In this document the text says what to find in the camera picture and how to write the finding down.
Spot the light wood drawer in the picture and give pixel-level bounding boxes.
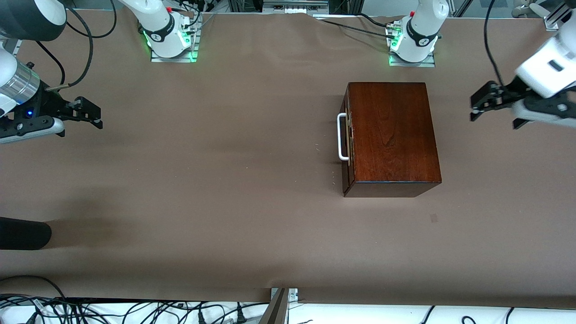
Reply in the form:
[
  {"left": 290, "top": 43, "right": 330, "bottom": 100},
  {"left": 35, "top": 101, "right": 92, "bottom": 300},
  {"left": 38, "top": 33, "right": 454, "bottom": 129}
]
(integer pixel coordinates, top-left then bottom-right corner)
[{"left": 342, "top": 90, "right": 353, "bottom": 180}]

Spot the white drawer handle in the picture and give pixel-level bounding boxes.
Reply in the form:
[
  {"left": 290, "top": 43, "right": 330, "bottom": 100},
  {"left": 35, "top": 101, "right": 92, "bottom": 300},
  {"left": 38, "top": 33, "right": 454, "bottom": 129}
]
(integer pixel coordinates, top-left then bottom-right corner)
[{"left": 337, "top": 112, "right": 350, "bottom": 161}]

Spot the grey chair base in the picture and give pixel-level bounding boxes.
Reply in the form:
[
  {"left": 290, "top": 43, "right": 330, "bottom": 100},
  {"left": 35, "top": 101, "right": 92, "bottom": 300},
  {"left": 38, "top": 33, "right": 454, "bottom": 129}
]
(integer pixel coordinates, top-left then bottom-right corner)
[{"left": 513, "top": 0, "right": 555, "bottom": 18}]

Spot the dark brown wooden cabinet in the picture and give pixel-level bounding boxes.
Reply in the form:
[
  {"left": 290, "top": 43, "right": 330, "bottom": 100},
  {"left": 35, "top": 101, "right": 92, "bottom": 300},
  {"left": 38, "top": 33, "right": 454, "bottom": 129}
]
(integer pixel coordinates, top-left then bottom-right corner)
[{"left": 341, "top": 82, "right": 442, "bottom": 198}]

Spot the black ribbed foam cylinder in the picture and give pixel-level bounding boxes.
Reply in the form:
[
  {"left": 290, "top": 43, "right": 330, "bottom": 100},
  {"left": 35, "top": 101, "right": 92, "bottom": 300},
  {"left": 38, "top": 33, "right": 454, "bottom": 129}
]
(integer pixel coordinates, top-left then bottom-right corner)
[{"left": 0, "top": 217, "right": 52, "bottom": 251}]

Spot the brown table cover sheet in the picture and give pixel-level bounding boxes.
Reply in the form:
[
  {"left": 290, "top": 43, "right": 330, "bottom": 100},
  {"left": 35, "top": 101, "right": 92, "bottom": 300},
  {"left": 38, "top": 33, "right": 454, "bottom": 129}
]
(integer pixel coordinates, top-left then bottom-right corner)
[{"left": 0, "top": 9, "right": 576, "bottom": 309}]

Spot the grey equipment box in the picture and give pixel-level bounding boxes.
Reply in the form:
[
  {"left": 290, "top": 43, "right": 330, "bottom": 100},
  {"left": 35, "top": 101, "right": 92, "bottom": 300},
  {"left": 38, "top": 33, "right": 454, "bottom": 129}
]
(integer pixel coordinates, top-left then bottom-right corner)
[{"left": 262, "top": 0, "right": 329, "bottom": 13}]

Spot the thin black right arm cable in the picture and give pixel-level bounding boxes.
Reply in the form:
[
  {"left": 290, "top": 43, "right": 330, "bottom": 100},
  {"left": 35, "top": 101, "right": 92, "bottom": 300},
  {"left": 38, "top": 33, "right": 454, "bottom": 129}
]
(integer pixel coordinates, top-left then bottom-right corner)
[{"left": 36, "top": 40, "right": 66, "bottom": 87}]

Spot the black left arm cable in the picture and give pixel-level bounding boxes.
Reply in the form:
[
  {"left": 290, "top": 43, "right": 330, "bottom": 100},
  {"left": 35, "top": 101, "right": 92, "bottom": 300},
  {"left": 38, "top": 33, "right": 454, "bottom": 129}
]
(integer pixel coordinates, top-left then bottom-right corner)
[{"left": 484, "top": 0, "right": 509, "bottom": 87}]

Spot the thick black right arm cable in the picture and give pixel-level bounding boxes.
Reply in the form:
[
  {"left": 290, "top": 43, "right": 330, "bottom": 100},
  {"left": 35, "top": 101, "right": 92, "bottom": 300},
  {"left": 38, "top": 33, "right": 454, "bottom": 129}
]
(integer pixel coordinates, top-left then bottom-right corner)
[{"left": 45, "top": 0, "right": 95, "bottom": 90}]

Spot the aluminium frame corner profile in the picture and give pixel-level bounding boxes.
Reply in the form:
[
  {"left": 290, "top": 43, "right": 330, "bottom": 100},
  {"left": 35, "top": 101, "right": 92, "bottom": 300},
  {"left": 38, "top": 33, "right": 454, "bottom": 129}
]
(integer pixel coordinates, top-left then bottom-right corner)
[{"left": 544, "top": 4, "right": 576, "bottom": 31}]

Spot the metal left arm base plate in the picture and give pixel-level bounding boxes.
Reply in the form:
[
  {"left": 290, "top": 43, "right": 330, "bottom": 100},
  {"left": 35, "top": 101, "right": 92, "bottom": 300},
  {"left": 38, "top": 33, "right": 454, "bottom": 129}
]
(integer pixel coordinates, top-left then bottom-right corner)
[{"left": 389, "top": 50, "right": 436, "bottom": 68}]

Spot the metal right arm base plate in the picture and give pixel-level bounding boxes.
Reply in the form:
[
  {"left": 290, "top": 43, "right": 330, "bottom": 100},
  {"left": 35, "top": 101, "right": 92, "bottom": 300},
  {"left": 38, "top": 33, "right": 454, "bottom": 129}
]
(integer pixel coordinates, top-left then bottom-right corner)
[{"left": 151, "top": 25, "right": 199, "bottom": 63}]

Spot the short black table cable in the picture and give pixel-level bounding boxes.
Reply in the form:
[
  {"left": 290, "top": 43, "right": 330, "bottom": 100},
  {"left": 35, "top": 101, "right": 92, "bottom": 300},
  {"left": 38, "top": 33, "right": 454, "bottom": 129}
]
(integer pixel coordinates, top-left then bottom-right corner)
[{"left": 358, "top": 13, "right": 395, "bottom": 28}]

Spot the black looped floor cable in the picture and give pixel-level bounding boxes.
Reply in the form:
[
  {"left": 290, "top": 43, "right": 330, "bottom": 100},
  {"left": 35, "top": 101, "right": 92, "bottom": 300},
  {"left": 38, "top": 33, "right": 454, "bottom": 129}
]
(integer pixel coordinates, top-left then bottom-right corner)
[{"left": 0, "top": 275, "right": 68, "bottom": 300}]

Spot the long black table cable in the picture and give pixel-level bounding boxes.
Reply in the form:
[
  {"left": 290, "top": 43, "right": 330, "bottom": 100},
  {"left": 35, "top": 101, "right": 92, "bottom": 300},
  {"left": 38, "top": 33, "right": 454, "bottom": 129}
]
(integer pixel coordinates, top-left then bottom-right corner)
[{"left": 320, "top": 19, "right": 397, "bottom": 39}]

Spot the dark metal frame post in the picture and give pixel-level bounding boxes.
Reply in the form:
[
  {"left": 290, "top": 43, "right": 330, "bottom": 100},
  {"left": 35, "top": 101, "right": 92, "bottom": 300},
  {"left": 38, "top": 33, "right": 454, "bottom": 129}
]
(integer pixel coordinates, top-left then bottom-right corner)
[{"left": 259, "top": 288, "right": 291, "bottom": 324}]

